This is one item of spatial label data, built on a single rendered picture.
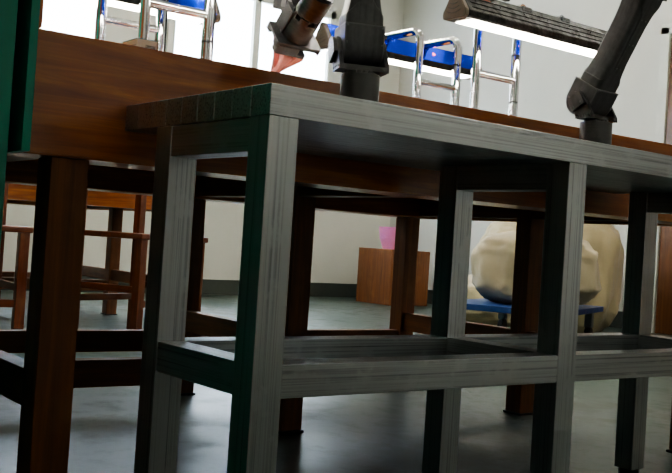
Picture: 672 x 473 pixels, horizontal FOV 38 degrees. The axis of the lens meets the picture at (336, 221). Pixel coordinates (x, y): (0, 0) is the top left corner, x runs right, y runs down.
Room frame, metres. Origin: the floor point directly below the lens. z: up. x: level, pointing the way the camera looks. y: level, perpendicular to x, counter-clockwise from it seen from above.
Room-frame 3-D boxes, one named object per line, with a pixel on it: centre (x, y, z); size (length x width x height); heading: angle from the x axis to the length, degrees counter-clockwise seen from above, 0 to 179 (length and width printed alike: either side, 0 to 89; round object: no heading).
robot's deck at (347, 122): (1.91, -0.11, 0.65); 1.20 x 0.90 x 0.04; 128
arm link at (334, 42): (1.54, -0.02, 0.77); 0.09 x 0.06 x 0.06; 106
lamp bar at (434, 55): (2.98, -0.17, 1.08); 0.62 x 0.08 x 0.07; 126
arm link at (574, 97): (1.91, -0.49, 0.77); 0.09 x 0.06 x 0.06; 128
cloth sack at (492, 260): (5.22, -1.09, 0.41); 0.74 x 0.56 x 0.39; 129
